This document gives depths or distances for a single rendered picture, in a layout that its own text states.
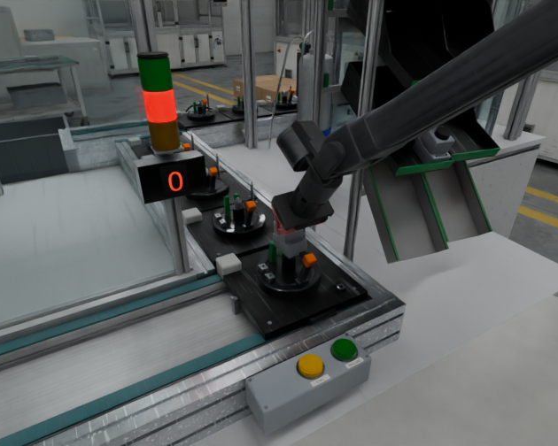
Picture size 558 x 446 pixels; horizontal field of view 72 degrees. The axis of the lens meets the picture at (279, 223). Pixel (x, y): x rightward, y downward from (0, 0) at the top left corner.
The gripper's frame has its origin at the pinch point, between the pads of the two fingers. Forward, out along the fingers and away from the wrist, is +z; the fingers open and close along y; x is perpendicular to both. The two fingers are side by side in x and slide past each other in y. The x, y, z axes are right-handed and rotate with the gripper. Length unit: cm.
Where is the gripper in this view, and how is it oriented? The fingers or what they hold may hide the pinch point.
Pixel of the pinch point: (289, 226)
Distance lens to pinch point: 77.2
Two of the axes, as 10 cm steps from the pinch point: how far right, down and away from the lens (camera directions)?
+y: -8.7, 2.7, -4.2
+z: -2.8, 4.3, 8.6
